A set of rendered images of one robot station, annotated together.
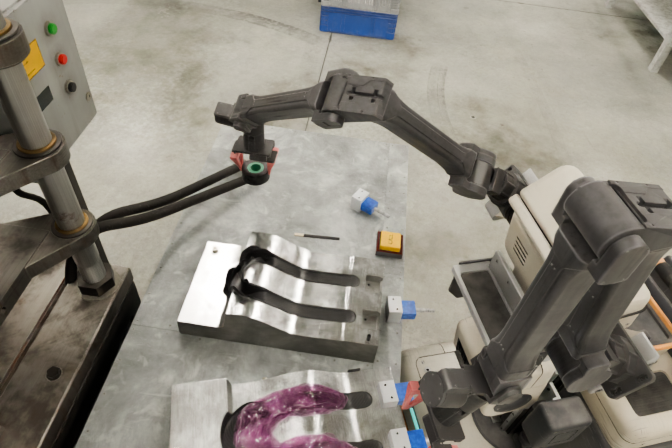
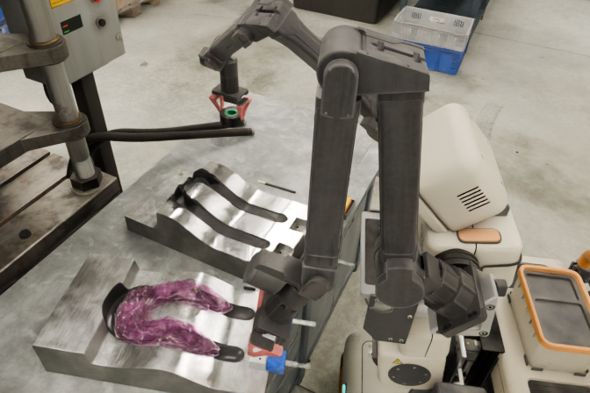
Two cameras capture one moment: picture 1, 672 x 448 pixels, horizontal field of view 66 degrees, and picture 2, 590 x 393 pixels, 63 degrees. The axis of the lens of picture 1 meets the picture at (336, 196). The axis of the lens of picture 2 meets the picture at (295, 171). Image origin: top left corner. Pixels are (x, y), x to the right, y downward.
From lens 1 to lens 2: 50 cm
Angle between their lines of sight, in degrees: 17
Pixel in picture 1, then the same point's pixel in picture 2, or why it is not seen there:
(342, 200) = not seen: hidden behind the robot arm
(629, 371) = (458, 303)
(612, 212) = (335, 41)
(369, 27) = (434, 60)
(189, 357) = (125, 248)
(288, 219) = (258, 169)
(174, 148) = not seen: hidden behind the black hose
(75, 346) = (49, 220)
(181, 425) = (81, 282)
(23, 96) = not seen: outside the picture
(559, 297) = (319, 150)
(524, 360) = (320, 242)
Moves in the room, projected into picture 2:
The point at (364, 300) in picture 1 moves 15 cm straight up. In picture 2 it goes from (284, 235) to (285, 194)
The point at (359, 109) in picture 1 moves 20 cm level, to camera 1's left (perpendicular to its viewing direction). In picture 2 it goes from (258, 22) to (176, 4)
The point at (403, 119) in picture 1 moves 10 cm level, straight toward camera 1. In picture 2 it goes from (300, 39) to (274, 56)
